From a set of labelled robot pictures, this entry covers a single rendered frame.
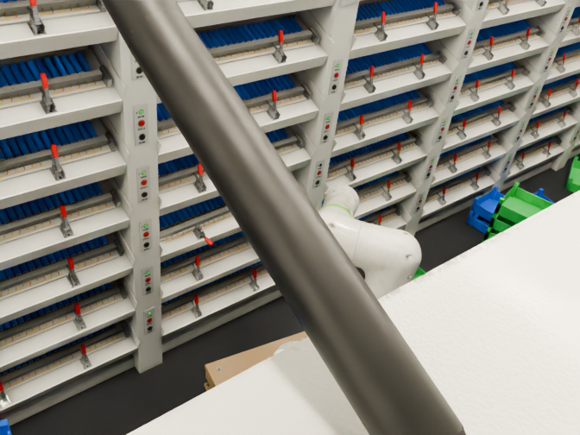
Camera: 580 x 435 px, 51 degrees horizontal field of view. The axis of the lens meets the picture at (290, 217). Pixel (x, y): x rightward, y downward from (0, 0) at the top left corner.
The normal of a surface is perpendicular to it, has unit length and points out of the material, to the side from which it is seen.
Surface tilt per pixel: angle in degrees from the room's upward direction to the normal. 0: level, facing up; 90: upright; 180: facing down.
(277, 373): 0
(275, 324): 0
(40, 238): 21
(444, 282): 0
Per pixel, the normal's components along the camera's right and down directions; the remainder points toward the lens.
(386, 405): -0.41, -0.08
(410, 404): -0.04, -0.34
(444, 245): 0.11, -0.78
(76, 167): 0.33, -0.53
